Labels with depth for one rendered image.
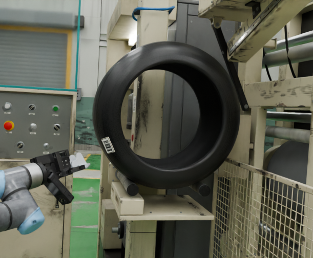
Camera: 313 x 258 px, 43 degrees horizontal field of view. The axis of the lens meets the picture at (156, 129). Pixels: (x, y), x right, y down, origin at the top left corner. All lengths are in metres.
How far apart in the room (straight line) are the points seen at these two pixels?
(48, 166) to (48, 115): 0.91
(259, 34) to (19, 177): 1.05
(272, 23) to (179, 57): 0.37
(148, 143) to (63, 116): 0.54
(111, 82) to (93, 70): 9.11
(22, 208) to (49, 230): 1.10
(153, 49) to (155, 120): 0.46
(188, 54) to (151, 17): 0.43
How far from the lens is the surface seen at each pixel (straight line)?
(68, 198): 1.29
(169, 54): 1.49
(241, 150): 1.91
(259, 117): 1.96
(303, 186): 1.29
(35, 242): 2.23
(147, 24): 1.87
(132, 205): 1.50
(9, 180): 1.17
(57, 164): 1.27
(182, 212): 1.59
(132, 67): 1.46
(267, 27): 1.63
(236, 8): 1.76
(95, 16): 10.86
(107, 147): 1.47
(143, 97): 1.83
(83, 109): 10.56
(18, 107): 2.17
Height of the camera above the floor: 1.21
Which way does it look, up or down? 3 degrees down
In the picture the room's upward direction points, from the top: 3 degrees clockwise
